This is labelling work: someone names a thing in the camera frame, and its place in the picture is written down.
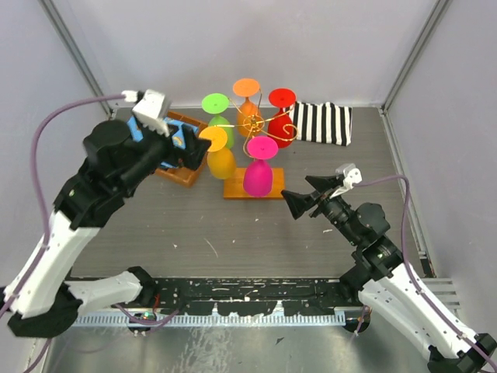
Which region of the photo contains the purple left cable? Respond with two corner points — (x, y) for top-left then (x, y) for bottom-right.
(0, 92), (127, 373)

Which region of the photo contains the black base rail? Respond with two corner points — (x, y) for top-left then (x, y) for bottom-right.
(156, 277), (363, 317)

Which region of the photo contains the wooden compartment tray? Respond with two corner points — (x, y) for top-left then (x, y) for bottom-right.
(155, 111), (207, 188)

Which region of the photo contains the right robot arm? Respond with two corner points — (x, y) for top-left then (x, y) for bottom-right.
(281, 170), (496, 372)

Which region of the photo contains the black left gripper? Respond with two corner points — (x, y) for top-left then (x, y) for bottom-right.
(120, 119), (213, 193)

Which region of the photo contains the red plastic wine glass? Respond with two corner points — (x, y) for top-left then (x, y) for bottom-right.
(267, 88), (296, 148)

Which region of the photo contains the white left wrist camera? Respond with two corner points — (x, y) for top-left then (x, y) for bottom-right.
(121, 89), (172, 137)

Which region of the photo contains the black white striped cloth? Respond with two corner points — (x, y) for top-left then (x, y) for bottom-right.
(287, 101), (353, 147)

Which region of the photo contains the orange plastic wine glass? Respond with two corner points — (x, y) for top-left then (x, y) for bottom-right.
(233, 78), (260, 138)

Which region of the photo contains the gold wire glass rack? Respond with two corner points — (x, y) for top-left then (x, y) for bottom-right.
(201, 78), (299, 199)

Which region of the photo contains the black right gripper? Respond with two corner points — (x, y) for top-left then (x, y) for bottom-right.
(280, 175), (360, 245)

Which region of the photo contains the pink plastic wine glass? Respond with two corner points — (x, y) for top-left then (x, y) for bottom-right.
(243, 136), (279, 197)

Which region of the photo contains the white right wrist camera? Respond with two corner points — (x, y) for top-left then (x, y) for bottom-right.
(332, 163), (363, 197)

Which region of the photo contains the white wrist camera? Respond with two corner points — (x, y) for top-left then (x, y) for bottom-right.
(121, 89), (172, 137)
(332, 163), (363, 197)

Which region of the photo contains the yellow plastic wine glass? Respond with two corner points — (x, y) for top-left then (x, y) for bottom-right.
(200, 127), (236, 180)

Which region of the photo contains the green plastic wine glass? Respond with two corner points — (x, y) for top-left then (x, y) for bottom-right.
(201, 92), (235, 149)

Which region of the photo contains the blue patterned cloth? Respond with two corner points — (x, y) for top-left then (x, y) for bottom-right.
(124, 116), (200, 170)

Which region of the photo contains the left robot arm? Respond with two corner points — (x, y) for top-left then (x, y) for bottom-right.
(2, 120), (210, 339)

